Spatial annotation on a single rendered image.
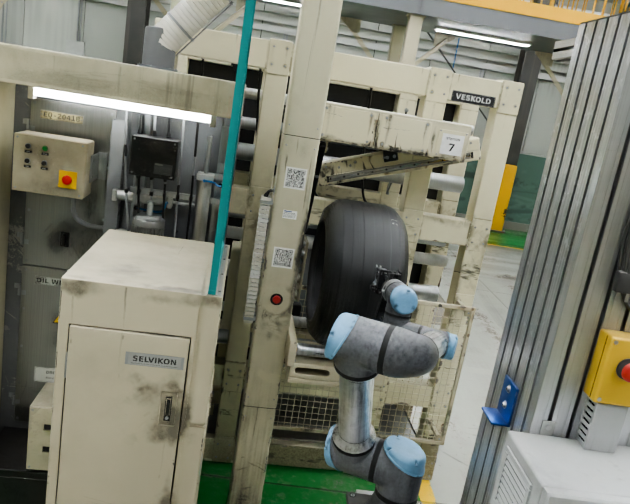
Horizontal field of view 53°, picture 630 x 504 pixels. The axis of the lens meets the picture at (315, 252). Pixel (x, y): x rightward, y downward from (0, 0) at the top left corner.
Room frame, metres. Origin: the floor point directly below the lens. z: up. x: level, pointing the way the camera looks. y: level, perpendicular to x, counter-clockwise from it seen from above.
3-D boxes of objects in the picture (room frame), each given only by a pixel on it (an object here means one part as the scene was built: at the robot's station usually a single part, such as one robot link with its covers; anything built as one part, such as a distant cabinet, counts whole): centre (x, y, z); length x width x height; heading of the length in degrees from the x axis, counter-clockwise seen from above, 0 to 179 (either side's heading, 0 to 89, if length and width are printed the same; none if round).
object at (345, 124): (2.63, -0.22, 1.71); 0.61 x 0.25 x 0.15; 98
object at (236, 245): (3.08, 0.38, 0.61); 0.33 x 0.06 x 0.86; 8
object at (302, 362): (2.18, -0.15, 0.83); 0.36 x 0.09 x 0.06; 98
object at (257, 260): (2.22, 0.20, 1.19); 0.05 x 0.04 x 0.48; 8
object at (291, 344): (2.29, 0.04, 0.90); 0.40 x 0.03 x 0.10; 8
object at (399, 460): (1.51, -0.32, 0.88); 0.13 x 0.12 x 0.14; 71
